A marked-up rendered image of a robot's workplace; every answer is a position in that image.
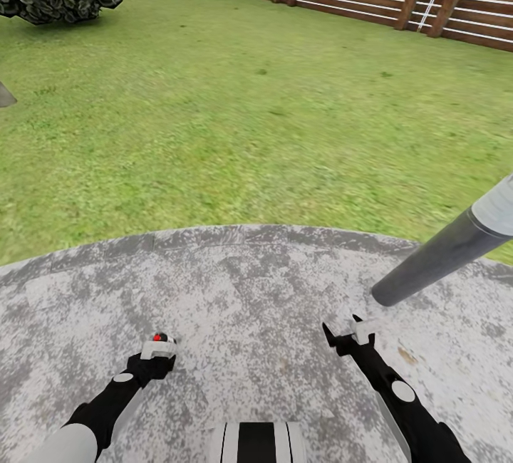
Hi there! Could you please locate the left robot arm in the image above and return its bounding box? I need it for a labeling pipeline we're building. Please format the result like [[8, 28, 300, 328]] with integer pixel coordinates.
[[18, 340, 177, 463]]

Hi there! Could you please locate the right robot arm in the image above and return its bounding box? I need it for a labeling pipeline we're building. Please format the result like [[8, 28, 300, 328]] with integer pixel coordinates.
[[322, 314, 472, 463]]

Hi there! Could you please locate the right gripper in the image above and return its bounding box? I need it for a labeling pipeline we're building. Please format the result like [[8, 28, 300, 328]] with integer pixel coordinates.
[[322, 314, 380, 370]]

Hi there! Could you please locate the robot trunk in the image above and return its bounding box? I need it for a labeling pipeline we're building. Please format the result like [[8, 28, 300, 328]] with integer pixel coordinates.
[[206, 422, 307, 463]]

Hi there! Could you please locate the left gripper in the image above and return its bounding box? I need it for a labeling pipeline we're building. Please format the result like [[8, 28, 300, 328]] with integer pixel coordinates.
[[127, 354, 176, 380]]

